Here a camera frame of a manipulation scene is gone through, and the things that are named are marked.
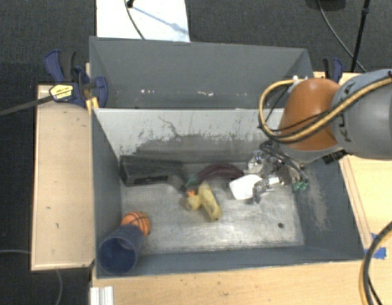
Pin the pale wood board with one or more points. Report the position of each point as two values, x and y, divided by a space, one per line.
62 176

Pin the blue cup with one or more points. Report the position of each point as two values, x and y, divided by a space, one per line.
119 253

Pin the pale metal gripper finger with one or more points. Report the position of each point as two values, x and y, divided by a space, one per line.
268 185
256 195

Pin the orange basketball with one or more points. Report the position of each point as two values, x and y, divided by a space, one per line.
137 221

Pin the yellow rubber duck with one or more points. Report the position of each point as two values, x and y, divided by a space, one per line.
192 202

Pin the dark red curved thing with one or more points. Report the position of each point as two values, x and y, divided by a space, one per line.
219 170

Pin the black cylinder on white bracket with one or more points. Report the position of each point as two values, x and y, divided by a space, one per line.
333 157

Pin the dark green flat block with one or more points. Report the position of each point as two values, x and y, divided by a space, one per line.
145 170

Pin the grey metal bin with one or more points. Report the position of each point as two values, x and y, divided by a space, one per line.
195 75

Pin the yellow toy banana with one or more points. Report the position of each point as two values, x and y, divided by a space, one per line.
211 205

